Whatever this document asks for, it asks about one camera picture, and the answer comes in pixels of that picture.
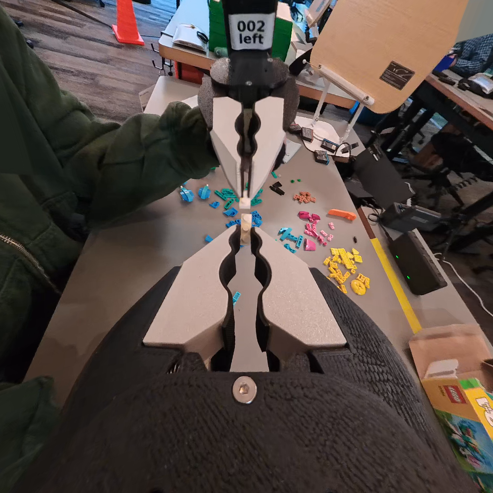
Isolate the person's left forearm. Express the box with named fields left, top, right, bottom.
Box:
left=58, top=101, right=221, bottom=232

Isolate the pile of teal lego pieces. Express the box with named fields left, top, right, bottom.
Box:
left=209, top=187, right=263, bottom=210

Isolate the red crate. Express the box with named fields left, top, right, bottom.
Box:
left=175, top=60, right=210, bottom=83

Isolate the pile of light blue lego pieces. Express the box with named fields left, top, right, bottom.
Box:
left=277, top=227, right=306, bottom=254

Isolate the yellow tape strip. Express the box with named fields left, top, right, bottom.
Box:
left=370, top=237, right=423, bottom=335

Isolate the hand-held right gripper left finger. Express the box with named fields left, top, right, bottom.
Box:
left=143, top=226, right=242, bottom=353

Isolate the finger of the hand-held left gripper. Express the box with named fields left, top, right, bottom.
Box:
left=246, top=97, right=287, bottom=198
left=209, top=96, right=247, bottom=195

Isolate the black office chair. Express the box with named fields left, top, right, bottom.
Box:
left=401, top=131, right=493, bottom=251

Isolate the wooden board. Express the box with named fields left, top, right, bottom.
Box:
left=310, top=0, right=468, bottom=114

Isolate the grey device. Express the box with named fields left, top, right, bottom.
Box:
left=381, top=202, right=441, bottom=232

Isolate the pile of yellow lego pieces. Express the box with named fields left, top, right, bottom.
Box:
left=323, top=247, right=371, bottom=296

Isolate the lego box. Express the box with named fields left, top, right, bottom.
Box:
left=409, top=324, right=493, bottom=493

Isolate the orange traffic cone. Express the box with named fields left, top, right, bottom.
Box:
left=112, top=0, right=145, bottom=46

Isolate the white notebook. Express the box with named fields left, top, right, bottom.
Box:
left=171, top=24, right=208, bottom=52

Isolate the black power station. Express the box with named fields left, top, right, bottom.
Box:
left=385, top=230, right=448, bottom=295

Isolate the person's green jacket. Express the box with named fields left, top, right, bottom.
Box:
left=0, top=8, right=116, bottom=386

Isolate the white cable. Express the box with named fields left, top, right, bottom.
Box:
left=435, top=252, right=493, bottom=309

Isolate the pile of pink lego pieces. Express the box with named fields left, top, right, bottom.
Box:
left=297, top=210, right=336, bottom=253

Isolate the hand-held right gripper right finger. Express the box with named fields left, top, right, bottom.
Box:
left=250, top=226, right=348, bottom=354

